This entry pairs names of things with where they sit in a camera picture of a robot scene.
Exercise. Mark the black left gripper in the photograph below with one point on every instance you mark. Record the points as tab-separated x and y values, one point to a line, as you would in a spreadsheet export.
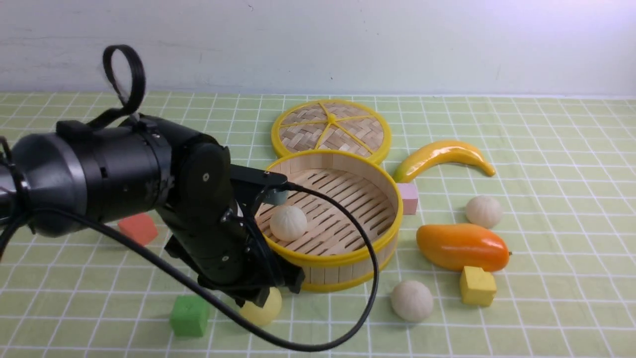
211	213

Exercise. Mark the yellow bun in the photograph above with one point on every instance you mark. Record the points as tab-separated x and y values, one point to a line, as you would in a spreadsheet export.
262	316

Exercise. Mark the white bun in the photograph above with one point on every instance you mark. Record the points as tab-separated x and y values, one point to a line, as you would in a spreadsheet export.
288	223
412	301
484	211

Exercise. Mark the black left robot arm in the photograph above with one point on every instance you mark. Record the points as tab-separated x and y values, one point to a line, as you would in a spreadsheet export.
100	174

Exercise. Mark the bamboo steamer tray yellow rim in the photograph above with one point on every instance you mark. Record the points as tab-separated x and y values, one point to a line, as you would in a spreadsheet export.
332	252

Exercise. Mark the woven bamboo steamer lid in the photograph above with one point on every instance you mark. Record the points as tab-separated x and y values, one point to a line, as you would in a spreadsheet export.
332	124

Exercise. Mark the green foam cube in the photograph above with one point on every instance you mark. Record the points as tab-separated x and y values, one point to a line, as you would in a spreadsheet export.
189	316

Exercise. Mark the red foam cube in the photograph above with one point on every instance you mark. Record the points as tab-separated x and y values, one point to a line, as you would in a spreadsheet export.
140	227

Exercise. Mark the pink foam cube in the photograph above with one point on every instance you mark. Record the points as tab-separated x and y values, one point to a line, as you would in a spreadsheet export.
409	196

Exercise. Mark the orange toy mango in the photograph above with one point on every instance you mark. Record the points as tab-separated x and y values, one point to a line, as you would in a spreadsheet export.
455	246

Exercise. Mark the yellow foam cube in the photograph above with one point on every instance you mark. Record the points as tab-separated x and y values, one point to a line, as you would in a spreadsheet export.
477	287

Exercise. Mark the yellow toy banana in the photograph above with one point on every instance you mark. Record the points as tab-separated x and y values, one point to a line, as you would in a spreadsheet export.
439	153

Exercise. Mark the green checkered tablecloth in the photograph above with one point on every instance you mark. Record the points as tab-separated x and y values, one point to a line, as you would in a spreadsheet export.
565	179

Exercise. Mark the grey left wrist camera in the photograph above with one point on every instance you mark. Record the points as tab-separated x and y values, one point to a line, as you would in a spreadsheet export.
275	197

